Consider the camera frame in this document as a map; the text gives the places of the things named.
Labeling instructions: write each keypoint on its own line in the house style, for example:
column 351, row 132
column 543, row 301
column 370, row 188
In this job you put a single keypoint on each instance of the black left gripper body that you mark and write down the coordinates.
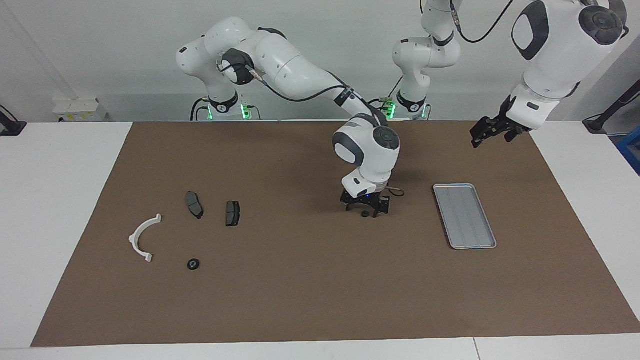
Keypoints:
column 500, row 125

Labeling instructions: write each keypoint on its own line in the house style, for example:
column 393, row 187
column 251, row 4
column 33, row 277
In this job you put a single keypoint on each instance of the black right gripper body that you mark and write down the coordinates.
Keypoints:
column 367, row 200

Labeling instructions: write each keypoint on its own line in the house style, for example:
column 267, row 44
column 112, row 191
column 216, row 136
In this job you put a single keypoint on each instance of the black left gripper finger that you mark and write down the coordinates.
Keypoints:
column 510, row 135
column 475, row 141

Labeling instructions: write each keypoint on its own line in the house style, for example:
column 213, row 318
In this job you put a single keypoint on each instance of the large black bearing gear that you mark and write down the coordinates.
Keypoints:
column 193, row 264

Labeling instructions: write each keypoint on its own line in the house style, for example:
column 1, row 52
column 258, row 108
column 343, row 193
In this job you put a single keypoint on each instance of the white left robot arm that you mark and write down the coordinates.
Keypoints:
column 560, row 50

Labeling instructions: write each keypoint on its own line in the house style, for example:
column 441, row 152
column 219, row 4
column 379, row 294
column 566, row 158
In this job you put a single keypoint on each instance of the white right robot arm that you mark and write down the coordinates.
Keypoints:
column 290, row 65

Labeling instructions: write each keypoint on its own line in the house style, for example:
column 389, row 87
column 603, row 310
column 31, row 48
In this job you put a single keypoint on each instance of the silver metal tray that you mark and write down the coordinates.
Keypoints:
column 467, row 220

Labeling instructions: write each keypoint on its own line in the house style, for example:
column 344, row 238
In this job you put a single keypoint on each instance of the brown table mat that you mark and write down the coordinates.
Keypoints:
column 320, row 280

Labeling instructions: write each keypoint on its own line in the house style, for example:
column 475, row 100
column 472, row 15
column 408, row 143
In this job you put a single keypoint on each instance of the rectangular dark brake pad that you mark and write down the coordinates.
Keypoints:
column 232, row 214

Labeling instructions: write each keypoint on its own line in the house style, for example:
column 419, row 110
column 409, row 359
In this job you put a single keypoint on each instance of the blue crate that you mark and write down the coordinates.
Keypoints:
column 631, row 147

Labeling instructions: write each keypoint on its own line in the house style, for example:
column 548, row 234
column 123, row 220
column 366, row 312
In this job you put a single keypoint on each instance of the curved dark brake pad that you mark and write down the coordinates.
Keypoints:
column 194, row 205

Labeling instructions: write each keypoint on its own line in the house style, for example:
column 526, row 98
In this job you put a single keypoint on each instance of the white power strip box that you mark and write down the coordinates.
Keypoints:
column 80, row 109

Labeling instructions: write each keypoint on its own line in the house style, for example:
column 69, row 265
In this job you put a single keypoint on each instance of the black camera stand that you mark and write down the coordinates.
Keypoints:
column 597, row 122

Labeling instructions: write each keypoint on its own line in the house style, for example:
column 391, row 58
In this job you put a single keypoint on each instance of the white curved plastic bracket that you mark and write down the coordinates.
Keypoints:
column 134, row 241

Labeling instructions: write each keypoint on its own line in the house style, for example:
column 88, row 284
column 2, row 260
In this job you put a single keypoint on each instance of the black clamp mount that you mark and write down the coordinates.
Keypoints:
column 10, row 127

